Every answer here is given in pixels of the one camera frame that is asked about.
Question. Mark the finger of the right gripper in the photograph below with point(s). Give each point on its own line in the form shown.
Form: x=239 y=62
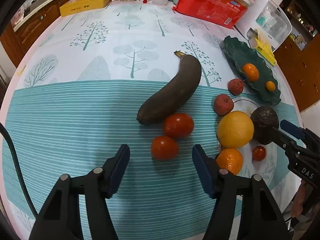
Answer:
x=292 y=129
x=281 y=139

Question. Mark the person's right hand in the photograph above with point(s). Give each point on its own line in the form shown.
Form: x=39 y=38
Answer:
x=297 y=206

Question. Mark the red lychee upper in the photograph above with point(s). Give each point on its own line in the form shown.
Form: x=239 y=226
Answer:
x=235 y=86

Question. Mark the red cherry tomato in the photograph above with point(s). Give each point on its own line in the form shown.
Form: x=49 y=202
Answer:
x=178 y=125
x=164 y=148

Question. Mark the white tissue dispenser cabinet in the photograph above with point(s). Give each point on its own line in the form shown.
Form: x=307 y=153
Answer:
x=265 y=17

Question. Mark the dark overripe banana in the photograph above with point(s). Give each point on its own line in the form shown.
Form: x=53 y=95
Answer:
x=174 y=94

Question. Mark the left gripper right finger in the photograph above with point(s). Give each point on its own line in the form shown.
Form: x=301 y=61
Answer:
x=261 y=217

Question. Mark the small orange kumquat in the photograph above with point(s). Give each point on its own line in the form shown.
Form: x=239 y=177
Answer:
x=270 y=86

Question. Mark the small cherry tomato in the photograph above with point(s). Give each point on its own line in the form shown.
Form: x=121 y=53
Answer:
x=259 y=153

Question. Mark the red lychee lower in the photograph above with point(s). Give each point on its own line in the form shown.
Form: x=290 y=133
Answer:
x=223 y=104

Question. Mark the large orange tangerine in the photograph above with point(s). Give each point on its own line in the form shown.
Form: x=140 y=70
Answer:
x=251 y=72

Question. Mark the wooden cabinet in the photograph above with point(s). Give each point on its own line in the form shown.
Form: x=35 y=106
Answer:
x=298 y=55

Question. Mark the yellow tissue pack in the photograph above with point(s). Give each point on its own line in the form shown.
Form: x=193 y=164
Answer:
x=262 y=46

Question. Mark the yellow orange round fruit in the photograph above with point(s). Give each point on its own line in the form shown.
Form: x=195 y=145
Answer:
x=235 y=130

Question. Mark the red lychee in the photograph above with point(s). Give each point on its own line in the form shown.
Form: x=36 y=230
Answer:
x=223 y=104
x=235 y=86

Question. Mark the dark avocado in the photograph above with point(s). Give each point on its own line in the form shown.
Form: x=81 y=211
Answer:
x=264 y=118

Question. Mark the dark green scalloped plate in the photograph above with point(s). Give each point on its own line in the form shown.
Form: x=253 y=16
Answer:
x=246 y=63

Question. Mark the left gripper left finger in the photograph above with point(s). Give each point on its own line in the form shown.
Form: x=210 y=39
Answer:
x=59 y=218

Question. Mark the red paper cup package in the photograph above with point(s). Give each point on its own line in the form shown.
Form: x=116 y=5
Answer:
x=225 y=13

